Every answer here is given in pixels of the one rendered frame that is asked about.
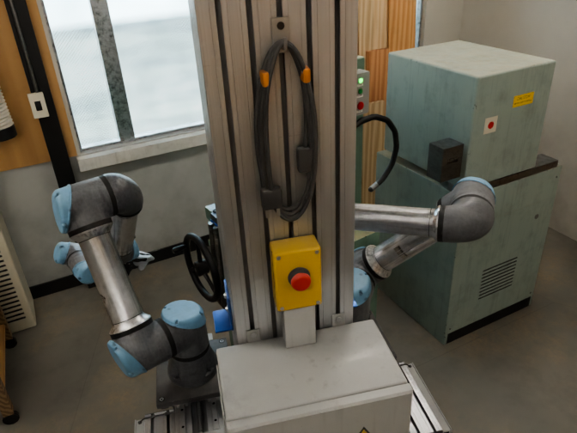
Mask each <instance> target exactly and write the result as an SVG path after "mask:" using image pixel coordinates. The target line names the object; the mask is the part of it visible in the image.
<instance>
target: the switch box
mask: <svg viewBox="0 0 577 433"><path fill-rule="evenodd" d="M369 77H370V71H368V70H362V69H357V84H360V83H358V80H359V78H362V83H363V86H360V87H357V91H356V111H359V109H358V108H357V105H358V103H359V102H363V103H364V107H363V109H362V112H360V113H357V114H356V116H358V115H361V114H364V113H368V107H369ZM359 88H362V90H363V92H362V94H361V95H363V97H360V98H357V95H359V94H358V89H359Z"/></svg>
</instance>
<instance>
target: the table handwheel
mask: <svg viewBox="0 0 577 433"><path fill-rule="evenodd" d="M191 240H192V241H194V242H195V246H196V250H197V261H196V262H194V263H193V262H192V259H191V250H190V242H191ZM185 244H186V249H184V250H183V251H184V256H185V262H186V265H187V268H188V271H189V273H190V275H191V279H192V281H193V283H194V284H195V285H196V287H197V289H198V291H199V292H200V294H201V295H202V296H203V297H204V298H205V299H206V300H207V301H209V302H217V301H218V300H219V298H220V296H221V292H222V287H221V280H220V276H219V272H218V270H217V263H216V257H215V258H213V257H212V254H211V252H210V250H209V249H208V247H207V246H206V244H205V243H204V242H203V240H202V239H201V238H200V237H199V236H198V235H196V234H194V233H188V234H187V235H185V238H184V240H183V245H185ZM200 250H201V251H200ZM201 252H202V253H203V256H204V257H205V259H206V260H205V259H202V255H201ZM209 272H210V273H211V276H212V280H213V283H212V281H211V280H210V277H209V275H208V273H209ZM202 275H203V276H204V278H205V279H206V281H207V282H208V284H209V286H210V288H211V289H212V291H213V293H214V294H213V295H211V294H210V293H209V292H208V291H207V290H206V289H205V288H204V286H203V284H202V283H201V281H200V279H199V277H201V276H202Z"/></svg>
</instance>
